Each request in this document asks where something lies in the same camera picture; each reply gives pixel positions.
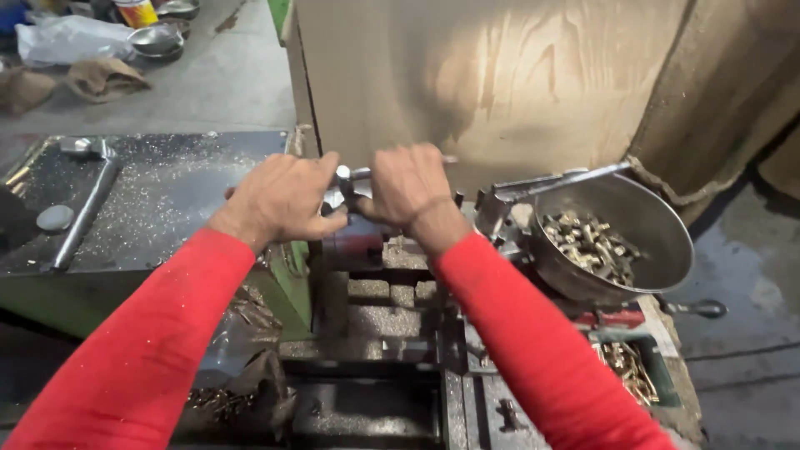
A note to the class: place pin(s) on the yellow and red can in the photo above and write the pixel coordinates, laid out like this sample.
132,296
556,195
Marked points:
136,12

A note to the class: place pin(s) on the brown cardboard sheet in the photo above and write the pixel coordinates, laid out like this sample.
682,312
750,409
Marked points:
500,81

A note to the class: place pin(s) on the green plastic tray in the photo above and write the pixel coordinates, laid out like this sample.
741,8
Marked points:
662,369

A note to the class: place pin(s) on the pile of brass shavings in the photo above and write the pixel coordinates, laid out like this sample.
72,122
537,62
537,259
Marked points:
219,400

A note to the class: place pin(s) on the grey steel chuck key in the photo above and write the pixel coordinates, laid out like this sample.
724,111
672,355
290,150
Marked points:
87,206

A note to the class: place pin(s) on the clear plastic bag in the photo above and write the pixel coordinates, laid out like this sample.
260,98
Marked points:
69,39

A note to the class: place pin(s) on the large steel bowl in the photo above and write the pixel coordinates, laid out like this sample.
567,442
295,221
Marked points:
650,231

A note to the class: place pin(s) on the green metal lathe machine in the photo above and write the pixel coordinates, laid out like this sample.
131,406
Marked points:
387,319

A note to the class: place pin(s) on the small steel bowl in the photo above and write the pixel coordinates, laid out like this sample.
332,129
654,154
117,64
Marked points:
155,40
180,7

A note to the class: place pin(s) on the round grey metal disc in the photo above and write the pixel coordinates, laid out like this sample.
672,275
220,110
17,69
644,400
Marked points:
55,217

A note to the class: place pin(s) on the heap of brass fittings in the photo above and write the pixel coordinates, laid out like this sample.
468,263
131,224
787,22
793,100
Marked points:
587,247

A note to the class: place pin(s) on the pile of brass rods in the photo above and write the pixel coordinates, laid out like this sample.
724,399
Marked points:
631,372

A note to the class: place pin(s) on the hanging burlap cloth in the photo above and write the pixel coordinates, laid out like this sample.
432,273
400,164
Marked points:
725,94

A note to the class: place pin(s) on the thin thread wristband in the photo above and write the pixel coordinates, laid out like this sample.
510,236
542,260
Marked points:
431,205

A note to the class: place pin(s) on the person's right hand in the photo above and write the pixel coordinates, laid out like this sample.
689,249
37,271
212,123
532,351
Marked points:
406,181

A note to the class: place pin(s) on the crumpled dirty plastic sheet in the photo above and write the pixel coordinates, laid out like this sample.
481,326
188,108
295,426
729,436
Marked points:
250,325

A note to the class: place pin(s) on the crumpled burlap sack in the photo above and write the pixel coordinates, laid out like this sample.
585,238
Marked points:
103,78
25,90

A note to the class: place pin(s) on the person's left hand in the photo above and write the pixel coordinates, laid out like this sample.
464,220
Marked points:
278,200

